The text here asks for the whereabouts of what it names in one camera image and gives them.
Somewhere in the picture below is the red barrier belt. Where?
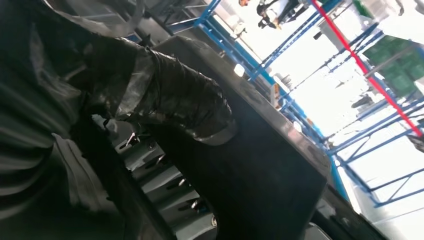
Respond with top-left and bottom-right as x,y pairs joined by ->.
309,0 -> 424,138

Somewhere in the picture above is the green plastic crate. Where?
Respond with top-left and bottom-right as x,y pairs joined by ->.
362,34 -> 424,99

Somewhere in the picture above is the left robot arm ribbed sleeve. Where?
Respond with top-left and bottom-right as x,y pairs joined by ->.
0,77 -> 84,240

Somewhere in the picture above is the standing person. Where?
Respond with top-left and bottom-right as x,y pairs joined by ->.
238,0 -> 311,31

